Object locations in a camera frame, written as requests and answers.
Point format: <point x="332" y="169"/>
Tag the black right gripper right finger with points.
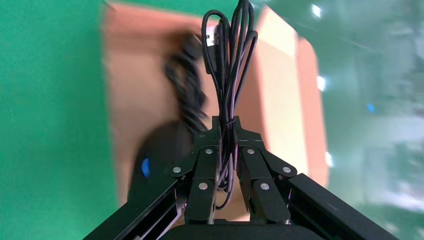
<point x="265" y="185"/>

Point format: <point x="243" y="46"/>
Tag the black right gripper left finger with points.
<point x="205" y="179"/>

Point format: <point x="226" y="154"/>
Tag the green table cloth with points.
<point x="49" y="99"/>

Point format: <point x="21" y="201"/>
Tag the open brown cardboard box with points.
<point x="139" y="82"/>

